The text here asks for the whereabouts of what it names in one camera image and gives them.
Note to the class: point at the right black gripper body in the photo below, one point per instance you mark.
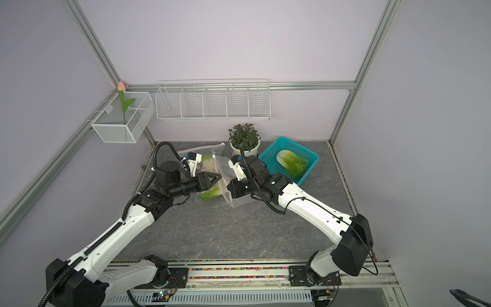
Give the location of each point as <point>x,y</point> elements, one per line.
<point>240,188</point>

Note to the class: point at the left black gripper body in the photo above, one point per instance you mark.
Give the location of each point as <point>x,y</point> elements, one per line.
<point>185,188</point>

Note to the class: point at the chinese cabbage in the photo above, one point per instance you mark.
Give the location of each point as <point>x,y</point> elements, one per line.
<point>211,193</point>
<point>294,165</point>

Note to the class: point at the clear pink-dotted zipper bag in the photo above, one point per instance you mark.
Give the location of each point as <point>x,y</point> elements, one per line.
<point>208,163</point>

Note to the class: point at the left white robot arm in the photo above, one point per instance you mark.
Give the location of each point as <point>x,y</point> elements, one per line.
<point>80,280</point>

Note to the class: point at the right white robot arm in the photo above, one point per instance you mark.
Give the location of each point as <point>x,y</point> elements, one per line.
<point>351,237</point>

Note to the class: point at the teal plastic basket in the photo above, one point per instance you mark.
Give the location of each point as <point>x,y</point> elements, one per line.
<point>269,157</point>

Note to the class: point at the potted green plant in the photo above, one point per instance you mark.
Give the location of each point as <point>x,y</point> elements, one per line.
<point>244,137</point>

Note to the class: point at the artificial pink tulip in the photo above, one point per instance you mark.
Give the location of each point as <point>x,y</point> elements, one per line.
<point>121,87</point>

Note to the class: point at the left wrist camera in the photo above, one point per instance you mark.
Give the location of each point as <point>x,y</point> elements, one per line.
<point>191,160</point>

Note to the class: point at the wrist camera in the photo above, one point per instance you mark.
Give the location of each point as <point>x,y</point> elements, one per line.
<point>191,160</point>
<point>234,164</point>

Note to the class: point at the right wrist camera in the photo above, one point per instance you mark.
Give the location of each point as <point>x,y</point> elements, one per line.
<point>234,164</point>

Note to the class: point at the white wire wall rack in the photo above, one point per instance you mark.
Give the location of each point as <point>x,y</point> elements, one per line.
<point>213,99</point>

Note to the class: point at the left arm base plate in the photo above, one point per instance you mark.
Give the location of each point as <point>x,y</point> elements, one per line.
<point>171,278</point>

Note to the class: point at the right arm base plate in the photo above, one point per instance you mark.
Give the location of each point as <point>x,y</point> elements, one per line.
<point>302,276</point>

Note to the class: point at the white mesh wall basket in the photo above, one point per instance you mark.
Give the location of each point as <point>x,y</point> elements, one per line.
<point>109,123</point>

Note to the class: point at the black cable loop corner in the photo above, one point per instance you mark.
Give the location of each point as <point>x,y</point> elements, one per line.
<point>467,299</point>

